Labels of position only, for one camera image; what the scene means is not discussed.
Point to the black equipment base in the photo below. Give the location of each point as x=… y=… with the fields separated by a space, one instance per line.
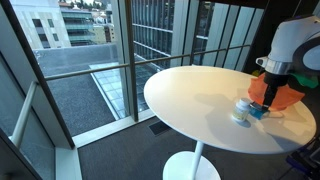
x=307 y=159

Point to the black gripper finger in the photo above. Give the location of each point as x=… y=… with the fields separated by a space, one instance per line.
x=269 y=96

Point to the orange plastic bag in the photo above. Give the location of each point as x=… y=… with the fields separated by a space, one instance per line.
x=285 y=96

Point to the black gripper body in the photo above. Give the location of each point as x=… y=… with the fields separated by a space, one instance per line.
x=274 y=80

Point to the small white pill bottle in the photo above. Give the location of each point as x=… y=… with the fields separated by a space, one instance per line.
x=241 y=110

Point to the metal window handrail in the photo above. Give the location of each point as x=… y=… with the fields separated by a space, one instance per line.
x=83 y=71

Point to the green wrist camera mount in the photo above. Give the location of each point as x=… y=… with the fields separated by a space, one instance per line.
x=310 y=81

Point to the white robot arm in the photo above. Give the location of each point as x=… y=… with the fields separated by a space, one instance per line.
x=295 y=48

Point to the round white pedestal table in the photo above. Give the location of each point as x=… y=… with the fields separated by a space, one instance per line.
x=278 y=132

